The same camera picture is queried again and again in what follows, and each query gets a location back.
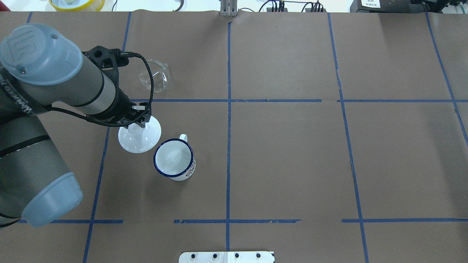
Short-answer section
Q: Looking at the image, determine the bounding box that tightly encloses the aluminium frame post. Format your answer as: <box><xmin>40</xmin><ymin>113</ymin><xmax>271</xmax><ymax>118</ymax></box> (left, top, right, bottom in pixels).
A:
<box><xmin>219</xmin><ymin>0</ymin><xmax>238</xmax><ymax>17</ymax></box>

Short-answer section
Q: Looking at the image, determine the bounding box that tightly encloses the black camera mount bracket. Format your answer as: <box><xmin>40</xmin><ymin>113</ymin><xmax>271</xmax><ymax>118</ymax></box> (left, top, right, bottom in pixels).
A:
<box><xmin>82</xmin><ymin>46</ymin><xmax>129</xmax><ymax>87</ymax></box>

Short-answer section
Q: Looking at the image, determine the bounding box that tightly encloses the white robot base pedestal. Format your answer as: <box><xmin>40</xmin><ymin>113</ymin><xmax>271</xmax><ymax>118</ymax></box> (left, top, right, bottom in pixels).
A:
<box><xmin>178</xmin><ymin>251</ymin><xmax>275</xmax><ymax>263</ymax></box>

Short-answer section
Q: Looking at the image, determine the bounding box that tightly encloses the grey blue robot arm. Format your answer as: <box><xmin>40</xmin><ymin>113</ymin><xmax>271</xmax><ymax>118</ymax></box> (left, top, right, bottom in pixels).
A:
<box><xmin>1</xmin><ymin>23</ymin><xmax>154</xmax><ymax>228</ymax></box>

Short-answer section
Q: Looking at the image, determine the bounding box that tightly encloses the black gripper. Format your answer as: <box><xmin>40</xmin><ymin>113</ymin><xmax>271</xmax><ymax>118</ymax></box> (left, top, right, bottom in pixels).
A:
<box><xmin>110</xmin><ymin>96</ymin><xmax>151</xmax><ymax>133</ymax></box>

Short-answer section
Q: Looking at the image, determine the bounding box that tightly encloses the black box device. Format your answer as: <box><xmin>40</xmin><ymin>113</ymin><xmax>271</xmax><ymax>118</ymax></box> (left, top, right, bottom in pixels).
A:
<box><xmin>349</xmin><ymin>0</ymin><xmax>426</xmax><ymax>14</ymax></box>

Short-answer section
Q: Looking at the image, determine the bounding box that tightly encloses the clear glass funnel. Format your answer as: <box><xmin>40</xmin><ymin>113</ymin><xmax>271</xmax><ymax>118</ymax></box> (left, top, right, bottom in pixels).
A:
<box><xmin>136</xmin><ymin>60</ymin><xmax>172</xmax><ymax>92</ymax></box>

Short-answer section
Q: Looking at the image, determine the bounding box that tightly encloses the white round cup lid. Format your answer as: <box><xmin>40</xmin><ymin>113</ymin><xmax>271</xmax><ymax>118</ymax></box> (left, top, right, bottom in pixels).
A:
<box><xmin>118</xmin><ymin>116</ymin><xmax>162</xmax><ymax>153</ymax></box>

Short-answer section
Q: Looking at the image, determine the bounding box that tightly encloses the white enamel mug blue rim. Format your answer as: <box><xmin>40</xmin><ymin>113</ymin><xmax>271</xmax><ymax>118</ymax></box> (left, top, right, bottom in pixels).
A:
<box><xmin>153</xmin><ymin>134</ymin><xmax>197</xmax><ymax>181</ymax></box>

